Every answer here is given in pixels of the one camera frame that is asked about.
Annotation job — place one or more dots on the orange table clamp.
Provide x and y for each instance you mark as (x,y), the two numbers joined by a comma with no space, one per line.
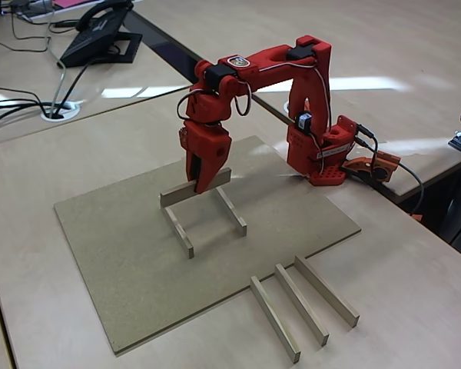
(372,167)

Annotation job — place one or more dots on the pink paper folder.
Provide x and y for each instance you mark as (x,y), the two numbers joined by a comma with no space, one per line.
(67,3)

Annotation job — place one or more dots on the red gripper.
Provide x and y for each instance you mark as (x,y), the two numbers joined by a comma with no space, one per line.
(208,145)

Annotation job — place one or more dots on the black desk phone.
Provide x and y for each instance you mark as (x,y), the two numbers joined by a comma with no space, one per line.
(88,44)

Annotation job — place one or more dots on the wooden stick placed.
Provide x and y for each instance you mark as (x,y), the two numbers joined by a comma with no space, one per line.
(302,302)
(174,197)
(275,317)
(232,213)
(180,234)
(326,288)

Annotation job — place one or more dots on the small orange plastic piece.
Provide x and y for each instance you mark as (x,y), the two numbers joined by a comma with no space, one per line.
(417,217)

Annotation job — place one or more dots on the brown fibreboard work board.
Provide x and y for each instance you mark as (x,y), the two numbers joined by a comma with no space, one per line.
(119,250)

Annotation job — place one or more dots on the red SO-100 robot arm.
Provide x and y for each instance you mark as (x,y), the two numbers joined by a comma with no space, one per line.
(276,65)

